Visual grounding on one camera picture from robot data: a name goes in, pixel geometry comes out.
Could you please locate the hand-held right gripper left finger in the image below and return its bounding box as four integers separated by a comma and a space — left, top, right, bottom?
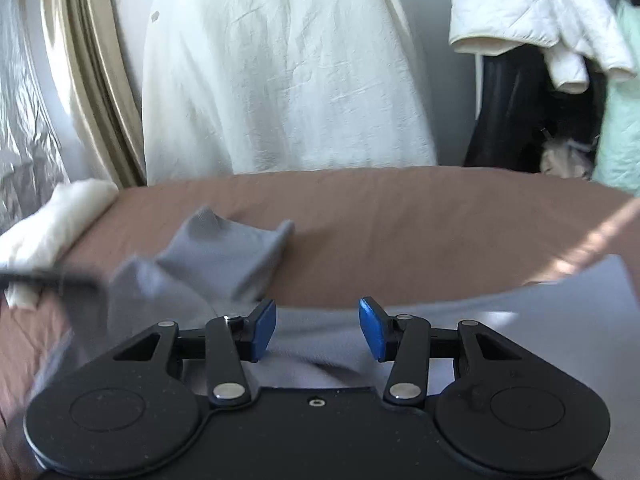
112, 298, 278, 407

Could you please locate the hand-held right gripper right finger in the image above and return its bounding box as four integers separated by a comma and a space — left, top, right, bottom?
359, 296, 526, 405

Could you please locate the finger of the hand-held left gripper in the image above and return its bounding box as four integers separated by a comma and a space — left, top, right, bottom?
0, 267, 106, 291

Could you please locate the grey waffle knit garment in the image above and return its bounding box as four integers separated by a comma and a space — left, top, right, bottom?
25, 205, 640, 401

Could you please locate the cream fleece cloth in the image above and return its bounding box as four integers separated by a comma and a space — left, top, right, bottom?
0, 177, 120, 310

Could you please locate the silver foil sheet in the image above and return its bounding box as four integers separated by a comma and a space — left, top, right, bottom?
0, 0, 71, 233

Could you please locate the beige satin curtain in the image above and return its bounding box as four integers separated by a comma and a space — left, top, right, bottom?
40, 0, 148, 188

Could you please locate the cream cloth cover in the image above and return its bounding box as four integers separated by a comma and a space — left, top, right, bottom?
107, 0, 440, 187

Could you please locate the black leather garment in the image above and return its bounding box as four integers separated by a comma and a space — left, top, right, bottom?
462, 47, 608, 181

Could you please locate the mint green bag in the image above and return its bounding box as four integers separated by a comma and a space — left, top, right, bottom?
592, 0, 640, 191

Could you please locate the white quilted jacket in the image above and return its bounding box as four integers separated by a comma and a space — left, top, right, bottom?
448, 0, 638, 95

